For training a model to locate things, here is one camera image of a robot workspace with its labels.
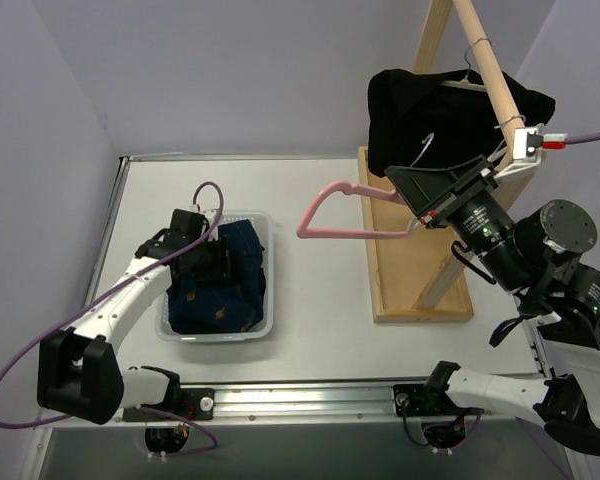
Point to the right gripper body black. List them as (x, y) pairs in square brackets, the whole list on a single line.
[(456, 191)]

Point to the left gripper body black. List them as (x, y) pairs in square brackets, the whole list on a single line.
[(216, 261)]

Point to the pink hanger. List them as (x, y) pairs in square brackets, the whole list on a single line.
[(329, 198)]

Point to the blue denim skirt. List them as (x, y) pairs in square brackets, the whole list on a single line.
[(233, 306)]

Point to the cream white hanger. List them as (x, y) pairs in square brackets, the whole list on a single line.
[(501, 148)]

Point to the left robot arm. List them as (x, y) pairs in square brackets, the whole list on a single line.
[(79, 374)]

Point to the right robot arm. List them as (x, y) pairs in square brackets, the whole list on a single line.
[(537, 260)]

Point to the black garment on hanger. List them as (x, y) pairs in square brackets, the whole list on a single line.
[(414, 120)]

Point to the white hanger far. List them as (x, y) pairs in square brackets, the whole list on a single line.
[(464, 83)]

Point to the white plastic basket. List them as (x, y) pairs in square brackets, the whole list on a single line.
[(264, 226)]

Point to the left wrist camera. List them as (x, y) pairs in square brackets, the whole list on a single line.
[(208, 213)]

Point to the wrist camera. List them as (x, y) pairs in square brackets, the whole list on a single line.
[(530, 145), (208, 213)]

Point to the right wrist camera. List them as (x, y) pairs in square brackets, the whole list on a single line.
[(530, 145)]

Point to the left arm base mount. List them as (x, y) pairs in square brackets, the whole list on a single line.
[(175, 430)]

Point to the aluminium rail table edge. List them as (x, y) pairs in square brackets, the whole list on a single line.
[(300, 400)]

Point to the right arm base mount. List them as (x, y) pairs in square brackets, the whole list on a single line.
[(430, 405)]

